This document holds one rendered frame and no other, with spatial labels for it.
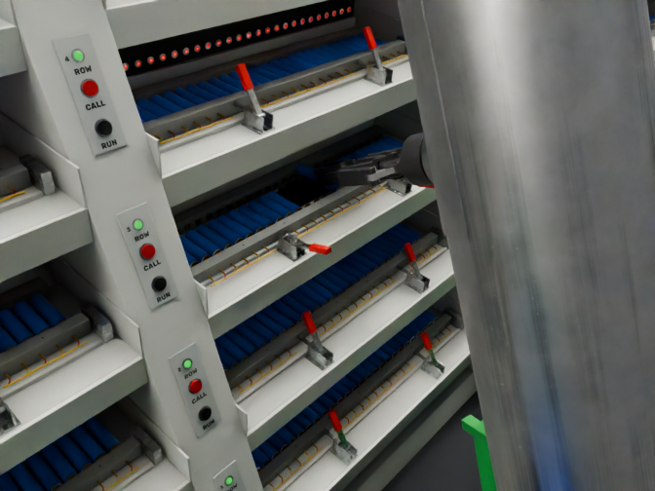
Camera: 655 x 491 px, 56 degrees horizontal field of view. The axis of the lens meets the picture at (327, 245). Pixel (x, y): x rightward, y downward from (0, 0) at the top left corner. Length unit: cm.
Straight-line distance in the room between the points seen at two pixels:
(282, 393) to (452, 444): 48
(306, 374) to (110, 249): 39
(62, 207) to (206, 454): 37
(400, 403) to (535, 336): 93
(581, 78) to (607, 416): 14
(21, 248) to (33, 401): 17
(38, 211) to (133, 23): 23
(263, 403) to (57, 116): 49
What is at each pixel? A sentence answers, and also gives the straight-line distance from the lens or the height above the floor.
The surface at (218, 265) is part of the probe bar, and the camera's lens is 86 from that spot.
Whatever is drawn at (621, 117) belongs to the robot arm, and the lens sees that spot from 27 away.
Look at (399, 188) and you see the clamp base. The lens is 108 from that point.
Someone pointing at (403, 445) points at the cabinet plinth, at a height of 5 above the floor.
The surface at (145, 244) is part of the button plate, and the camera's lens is 75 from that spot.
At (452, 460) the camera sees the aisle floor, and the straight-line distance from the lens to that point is 129.
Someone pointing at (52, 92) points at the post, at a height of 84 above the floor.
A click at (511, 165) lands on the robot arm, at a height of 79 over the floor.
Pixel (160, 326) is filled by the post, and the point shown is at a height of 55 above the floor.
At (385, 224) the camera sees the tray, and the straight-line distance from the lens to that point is 105.
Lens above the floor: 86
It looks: 21 degrees down
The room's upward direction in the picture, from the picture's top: 13 degrees counter-clockwise
